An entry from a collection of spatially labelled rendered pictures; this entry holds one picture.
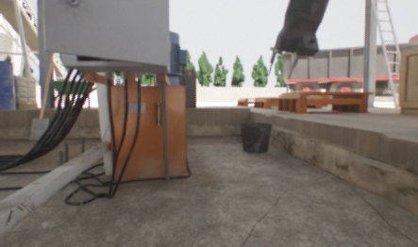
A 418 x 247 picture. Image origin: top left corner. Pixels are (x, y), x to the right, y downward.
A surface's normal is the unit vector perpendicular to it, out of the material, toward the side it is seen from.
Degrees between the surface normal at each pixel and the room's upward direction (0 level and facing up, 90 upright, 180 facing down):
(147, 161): 90
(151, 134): 90
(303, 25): 122
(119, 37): 90
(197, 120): 90
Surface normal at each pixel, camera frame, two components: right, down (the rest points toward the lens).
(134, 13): 0.70, 0.05
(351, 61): -0.43, 0.07
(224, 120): 0.13, 0.07
